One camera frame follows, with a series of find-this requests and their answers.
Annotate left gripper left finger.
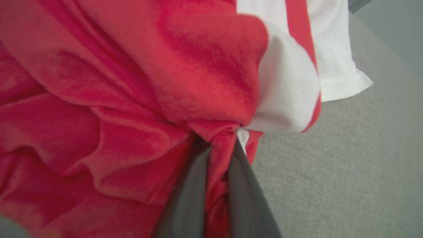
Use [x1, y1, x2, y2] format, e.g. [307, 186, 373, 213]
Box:
[154, 139, 212, 238]

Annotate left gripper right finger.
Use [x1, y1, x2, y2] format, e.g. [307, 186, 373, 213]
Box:
[227, 138, 282, 238]

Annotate red Bulls jersey white sleeves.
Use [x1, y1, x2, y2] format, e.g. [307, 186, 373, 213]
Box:
[236, 0, 374, 102]

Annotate red shorts white stripe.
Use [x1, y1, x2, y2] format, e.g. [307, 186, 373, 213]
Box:
[0, 0, 322, 238]

